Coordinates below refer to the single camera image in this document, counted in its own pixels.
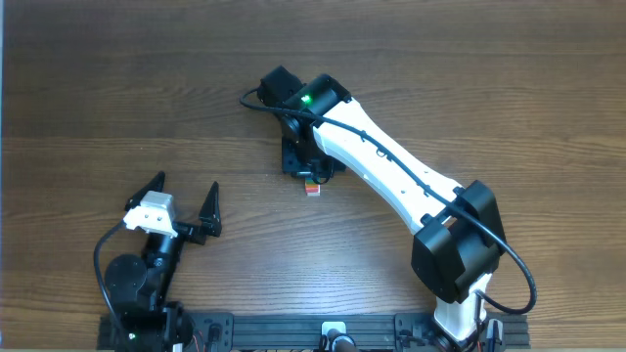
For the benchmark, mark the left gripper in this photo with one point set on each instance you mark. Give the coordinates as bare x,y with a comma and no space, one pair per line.
191,234

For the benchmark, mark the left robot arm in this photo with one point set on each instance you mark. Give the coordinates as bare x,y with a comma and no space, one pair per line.
124,281

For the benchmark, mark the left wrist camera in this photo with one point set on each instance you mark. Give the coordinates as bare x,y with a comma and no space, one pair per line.
151,212

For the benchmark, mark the white cube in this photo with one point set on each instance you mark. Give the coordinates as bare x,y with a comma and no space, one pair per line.
313,194

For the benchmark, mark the orange cube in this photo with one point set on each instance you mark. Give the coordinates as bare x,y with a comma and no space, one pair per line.
313,187

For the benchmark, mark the mounting rail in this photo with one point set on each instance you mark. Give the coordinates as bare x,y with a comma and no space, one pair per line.
279,332

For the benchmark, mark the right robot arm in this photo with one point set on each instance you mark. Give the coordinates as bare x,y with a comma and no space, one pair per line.
455,259

